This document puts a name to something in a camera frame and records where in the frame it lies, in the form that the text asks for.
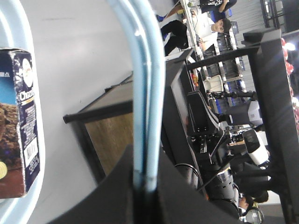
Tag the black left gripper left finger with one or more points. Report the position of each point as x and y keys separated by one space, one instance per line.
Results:
x=111 y=202

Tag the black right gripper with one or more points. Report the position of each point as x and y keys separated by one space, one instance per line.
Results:
x=208 y=140

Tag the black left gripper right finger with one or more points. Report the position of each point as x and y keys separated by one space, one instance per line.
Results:
x=178 y=203

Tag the chocolate cookie box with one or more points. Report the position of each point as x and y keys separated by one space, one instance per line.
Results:
x=19 y=150

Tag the light blue plastic basket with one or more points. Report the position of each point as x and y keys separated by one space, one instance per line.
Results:
x=78 y=46

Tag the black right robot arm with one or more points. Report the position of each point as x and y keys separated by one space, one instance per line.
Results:
x=219 y=186

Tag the black wooden produce stand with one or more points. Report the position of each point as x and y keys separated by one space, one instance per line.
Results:
x=264 y=49

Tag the seated person white shirt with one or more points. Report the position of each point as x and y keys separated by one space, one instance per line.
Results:
x=207 y=33

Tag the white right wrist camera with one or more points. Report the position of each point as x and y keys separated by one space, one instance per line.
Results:
x=255 y=147

